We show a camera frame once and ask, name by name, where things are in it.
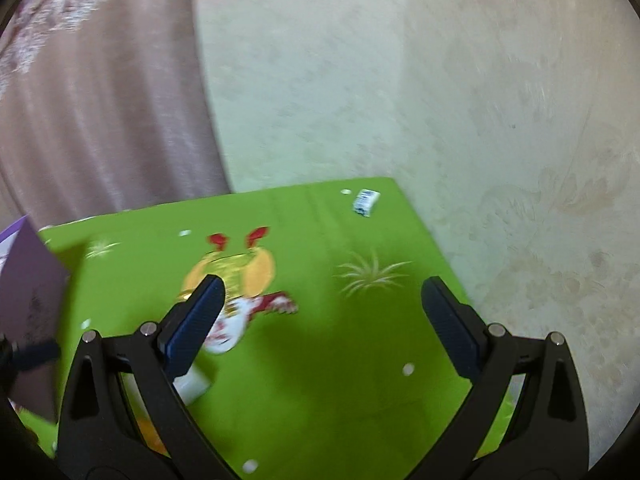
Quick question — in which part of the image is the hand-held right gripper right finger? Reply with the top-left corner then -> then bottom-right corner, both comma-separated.
407,276 -> 590,480

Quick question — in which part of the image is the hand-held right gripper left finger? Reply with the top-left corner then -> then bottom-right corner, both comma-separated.
57,274 -> 236,480

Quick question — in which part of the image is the purple storage box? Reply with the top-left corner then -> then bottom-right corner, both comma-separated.
0,215 -> 71,423

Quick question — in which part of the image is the pink patterned curtain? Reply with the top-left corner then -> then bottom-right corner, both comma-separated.
0,0 -> 233,241

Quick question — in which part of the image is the small battery box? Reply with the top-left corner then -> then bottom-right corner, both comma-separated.
352,189 -> 382,218

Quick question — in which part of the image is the plain white cardboard box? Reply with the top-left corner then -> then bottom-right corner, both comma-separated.
122,362 -> 213,418

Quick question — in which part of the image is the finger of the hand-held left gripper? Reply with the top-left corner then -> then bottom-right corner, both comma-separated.
0,337 -> 62,376

